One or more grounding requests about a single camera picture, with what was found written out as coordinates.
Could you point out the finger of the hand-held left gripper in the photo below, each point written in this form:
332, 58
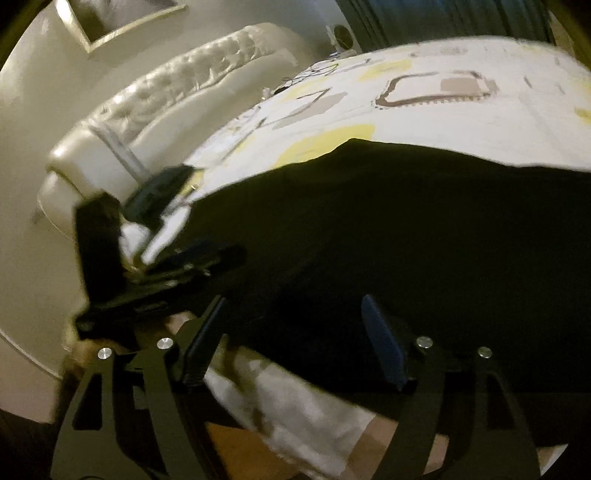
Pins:
226, 258
198, 249

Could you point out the small white fan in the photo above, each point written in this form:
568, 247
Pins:
342, 36

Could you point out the white printed bedsheet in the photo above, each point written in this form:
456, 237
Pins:
438, 124

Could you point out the white tufted headboard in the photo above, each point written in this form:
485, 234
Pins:
184, 83

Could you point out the dark cloth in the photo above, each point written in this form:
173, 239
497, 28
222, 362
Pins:
157, 194

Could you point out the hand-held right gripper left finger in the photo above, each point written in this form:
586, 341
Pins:
203, 341

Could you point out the black pants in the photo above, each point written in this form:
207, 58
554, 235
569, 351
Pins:
392, 230

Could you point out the framed wall picture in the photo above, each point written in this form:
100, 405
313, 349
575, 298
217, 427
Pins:
124, 14

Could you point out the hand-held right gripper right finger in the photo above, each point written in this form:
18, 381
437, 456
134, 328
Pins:
383, 341

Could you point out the blue curtain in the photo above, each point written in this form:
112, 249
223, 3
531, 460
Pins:
438, 18

